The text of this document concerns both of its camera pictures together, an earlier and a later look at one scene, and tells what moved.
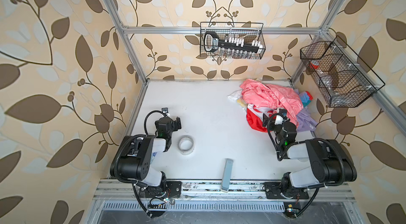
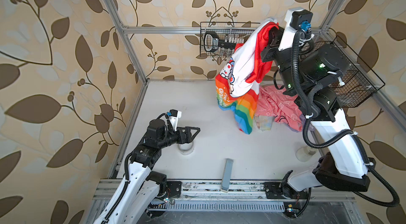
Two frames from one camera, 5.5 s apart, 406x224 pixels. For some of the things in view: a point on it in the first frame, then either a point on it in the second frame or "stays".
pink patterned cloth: (275, 97) stays
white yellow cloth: (237, 95) -> (263, 122)
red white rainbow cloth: (258, 117) -> (237, 86)
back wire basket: (242, 33) stays
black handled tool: (212, 43) stays
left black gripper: (176, 125) -> (187, 139)
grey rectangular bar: (227, 175) stays
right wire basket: (343, 79) stays
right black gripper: (271, 123) -> (277, 33)
